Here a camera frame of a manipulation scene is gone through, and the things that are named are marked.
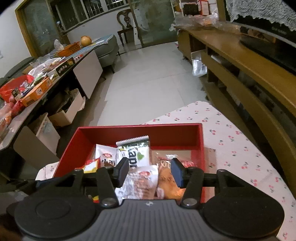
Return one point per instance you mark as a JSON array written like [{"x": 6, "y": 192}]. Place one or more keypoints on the orange flat box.
[{"x": 34, "y": 92}]

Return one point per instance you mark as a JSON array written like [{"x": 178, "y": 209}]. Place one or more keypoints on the barred window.
[{"x": 92, "y": 11}]

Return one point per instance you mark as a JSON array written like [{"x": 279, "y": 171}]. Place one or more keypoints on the dark wooden chair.
[{"x": 126, "y": 17}]

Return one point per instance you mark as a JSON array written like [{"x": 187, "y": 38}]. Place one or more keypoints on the white bread packet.
[{"x": 106, "y": 155}]

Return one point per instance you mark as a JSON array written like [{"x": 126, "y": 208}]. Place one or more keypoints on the clear plastic bag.
[{"x": 208, "y": 22}]

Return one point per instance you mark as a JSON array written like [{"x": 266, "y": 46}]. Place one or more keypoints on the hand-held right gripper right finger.
[{"x": 177, "y": 172}]

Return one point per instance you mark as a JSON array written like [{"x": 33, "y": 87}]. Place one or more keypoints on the red plastic bag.
[{"x": 11, "y": 88}]

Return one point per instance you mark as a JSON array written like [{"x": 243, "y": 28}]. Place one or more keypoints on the long dark side table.
[{"x": 85, "y": 69}]

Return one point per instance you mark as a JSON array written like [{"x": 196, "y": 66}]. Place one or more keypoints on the green white wafer packet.
[{"x": 138, "y": 153}]

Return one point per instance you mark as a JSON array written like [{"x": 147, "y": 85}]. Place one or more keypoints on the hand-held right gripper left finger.
[{"x": 121, "y": 172}]

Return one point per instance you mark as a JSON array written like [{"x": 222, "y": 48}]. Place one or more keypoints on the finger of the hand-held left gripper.
[{"x": 30, "y": 186}]

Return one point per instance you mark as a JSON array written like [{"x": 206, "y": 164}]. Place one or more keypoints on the white lace cloth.
[{"x": 254, "y": 9}]

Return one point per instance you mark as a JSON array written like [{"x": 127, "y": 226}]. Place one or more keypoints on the dark flat box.
[{"x": 64, "y": 67}]

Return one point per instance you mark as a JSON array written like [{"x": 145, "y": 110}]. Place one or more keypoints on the silver foil bag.
[{"x": 198, "y": 67}]

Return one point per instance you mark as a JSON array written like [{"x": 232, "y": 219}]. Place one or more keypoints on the open cardboard box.
[{"x": 67, "y": 113}]

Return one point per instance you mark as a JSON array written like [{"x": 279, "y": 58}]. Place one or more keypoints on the white plastic bag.
[{"x": 44, "y": 66}]

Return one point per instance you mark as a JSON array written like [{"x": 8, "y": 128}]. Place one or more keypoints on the wooden media cabinet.
[{"x": 231, "y": 46}]

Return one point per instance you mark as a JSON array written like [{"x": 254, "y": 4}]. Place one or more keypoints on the red cardboard box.
[{"x": 138, "y": 132}]

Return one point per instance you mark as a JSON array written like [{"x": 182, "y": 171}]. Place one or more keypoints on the yellow pomelo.
[{"x": 86, "y": 41}]

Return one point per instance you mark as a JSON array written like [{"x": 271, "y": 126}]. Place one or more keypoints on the red yellow snack packet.
[{"x": 91, "y": 166}]

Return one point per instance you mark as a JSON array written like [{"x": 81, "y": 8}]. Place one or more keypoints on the grey sofa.
[{"x": 107, "y": 55}]

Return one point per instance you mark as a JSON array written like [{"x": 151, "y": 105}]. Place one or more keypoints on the black television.
[{"x": 272, "y": 46}]

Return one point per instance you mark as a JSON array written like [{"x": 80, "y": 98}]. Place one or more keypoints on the glass sliding door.
[{"x": 157, "y": 23}]

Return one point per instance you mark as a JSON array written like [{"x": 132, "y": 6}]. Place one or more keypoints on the wood framed glass panel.
[{"x": 39, "y": 30}]

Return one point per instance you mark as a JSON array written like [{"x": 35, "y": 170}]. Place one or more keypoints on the orange basket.
[{"x": 69, "y": 48}]

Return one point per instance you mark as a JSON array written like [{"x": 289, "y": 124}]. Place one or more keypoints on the round orange pastry packet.
[{"x": 165, "y": 180}]

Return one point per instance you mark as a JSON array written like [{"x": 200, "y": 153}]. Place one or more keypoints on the white storage box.
[{"x": 48, "y": 134}]

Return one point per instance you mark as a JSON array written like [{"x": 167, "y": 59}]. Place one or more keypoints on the small red white box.
[{"x": 203, "y": 7}]

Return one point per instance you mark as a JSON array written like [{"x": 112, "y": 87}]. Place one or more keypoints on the cherry print tablecloth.
[{"x": 231, "y": 150}]

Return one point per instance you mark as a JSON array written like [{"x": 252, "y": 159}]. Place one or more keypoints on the clear white printed packet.
[{"x": 141, "y": 183}]

